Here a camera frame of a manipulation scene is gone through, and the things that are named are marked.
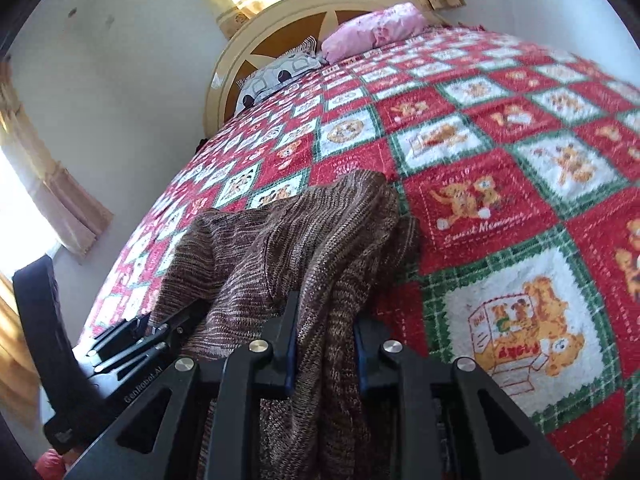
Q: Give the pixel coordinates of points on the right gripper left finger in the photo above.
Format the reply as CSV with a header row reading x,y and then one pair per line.
x,y
200,419

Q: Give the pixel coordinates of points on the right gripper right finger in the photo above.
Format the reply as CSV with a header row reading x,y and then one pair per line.
x,y
446,421

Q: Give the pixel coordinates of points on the brown knitted sweater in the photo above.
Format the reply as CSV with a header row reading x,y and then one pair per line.
x,y
339,246

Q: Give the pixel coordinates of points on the red clothing of person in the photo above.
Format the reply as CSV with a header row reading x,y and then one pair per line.
x,y
52,465

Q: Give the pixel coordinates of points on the side window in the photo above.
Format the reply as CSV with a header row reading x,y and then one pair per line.
x,y
25,235

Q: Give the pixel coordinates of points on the side window curtain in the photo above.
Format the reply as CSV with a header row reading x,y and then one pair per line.
x,y
76,216

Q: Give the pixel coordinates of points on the red patchwork bedspread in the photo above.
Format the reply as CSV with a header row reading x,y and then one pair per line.
x,y
521,164

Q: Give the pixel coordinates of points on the grey patterned pillow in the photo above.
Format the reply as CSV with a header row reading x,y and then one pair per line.
x,y
278,73

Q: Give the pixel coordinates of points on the pink pillow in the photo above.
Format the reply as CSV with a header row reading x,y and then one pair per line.
x,y
373,30

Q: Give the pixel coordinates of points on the cream wooden headboard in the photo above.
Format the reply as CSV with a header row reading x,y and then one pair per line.
x,y
279,28

